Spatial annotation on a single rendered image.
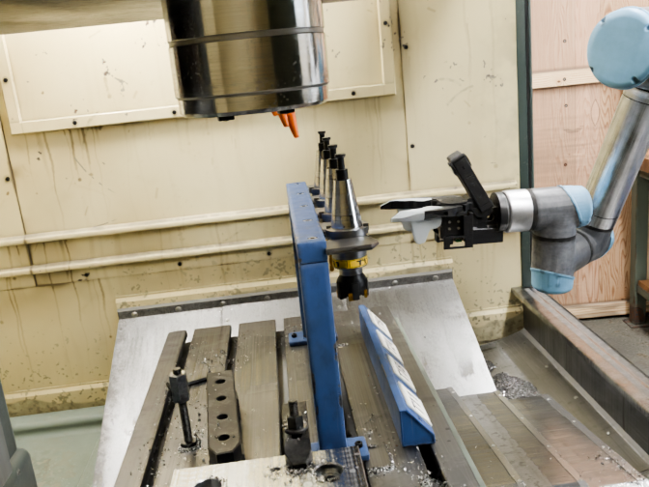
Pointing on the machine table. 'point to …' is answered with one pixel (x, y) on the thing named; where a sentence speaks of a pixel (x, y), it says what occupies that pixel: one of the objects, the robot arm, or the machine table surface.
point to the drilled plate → (241, 475)
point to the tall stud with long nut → (183, 404)
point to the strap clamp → (295, 455)
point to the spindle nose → (246, 55)
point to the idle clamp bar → (215, 402)
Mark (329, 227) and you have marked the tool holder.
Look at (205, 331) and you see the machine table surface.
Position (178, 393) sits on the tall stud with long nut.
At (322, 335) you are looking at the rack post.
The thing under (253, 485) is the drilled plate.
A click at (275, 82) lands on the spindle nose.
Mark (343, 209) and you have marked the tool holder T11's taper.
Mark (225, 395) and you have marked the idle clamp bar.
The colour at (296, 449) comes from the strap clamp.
